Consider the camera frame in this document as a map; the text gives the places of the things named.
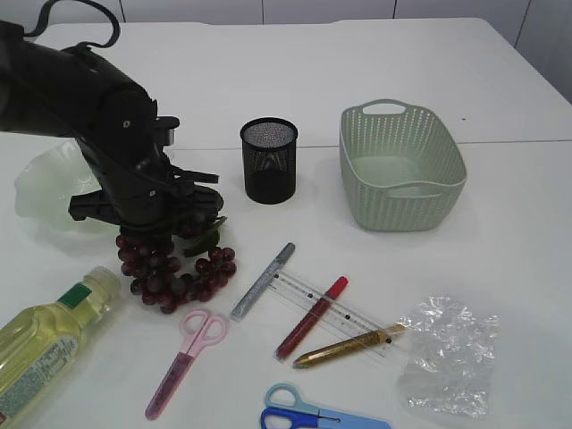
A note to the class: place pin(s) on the purple artificial grape bunch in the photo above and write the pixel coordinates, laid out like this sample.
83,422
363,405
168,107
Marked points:
173,269

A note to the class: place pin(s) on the clear plastic ruler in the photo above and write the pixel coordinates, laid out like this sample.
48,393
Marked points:
344,321

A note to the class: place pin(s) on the green plastic basket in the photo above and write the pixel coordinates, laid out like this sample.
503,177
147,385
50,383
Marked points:
400,172

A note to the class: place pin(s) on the yellow oil bottle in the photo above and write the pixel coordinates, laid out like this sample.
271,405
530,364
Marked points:
41,343

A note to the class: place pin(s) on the red glitter pen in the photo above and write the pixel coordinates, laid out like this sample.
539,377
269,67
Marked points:
311,318

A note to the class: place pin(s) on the silver glitter pen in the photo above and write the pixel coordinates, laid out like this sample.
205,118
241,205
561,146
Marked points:
261,284

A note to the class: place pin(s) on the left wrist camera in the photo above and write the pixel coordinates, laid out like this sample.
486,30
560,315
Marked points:
163,130

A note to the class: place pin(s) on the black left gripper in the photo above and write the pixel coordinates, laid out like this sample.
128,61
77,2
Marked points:
149,205

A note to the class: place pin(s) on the blue scissors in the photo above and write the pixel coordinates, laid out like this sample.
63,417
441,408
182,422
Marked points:
301,414

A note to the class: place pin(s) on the pink scissors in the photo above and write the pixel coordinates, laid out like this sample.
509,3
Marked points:
199,329

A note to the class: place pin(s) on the gold glitter pen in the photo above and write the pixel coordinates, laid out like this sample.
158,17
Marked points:
348,347

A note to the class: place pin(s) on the clear plastic sheet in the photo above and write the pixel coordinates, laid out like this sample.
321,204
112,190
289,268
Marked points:
451,357

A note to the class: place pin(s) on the green wavy glass plate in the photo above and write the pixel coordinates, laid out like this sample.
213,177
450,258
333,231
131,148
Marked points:
44,189

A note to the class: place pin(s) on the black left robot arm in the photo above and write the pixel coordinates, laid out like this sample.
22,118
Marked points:
76,93

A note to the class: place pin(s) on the black mesh pen holder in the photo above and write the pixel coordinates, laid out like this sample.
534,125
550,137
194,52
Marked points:
269,159

